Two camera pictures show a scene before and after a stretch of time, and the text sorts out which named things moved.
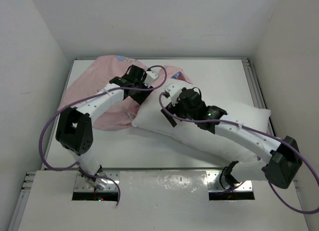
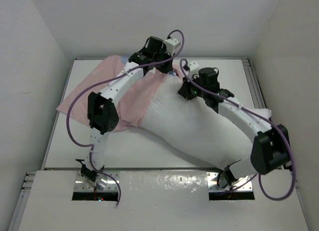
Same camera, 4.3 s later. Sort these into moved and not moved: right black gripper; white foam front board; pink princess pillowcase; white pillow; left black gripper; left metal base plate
Moved: left black gripper; right black gripper; pink princess pillowcase
Not moved: white pillow; left metal base plate; white foam front board
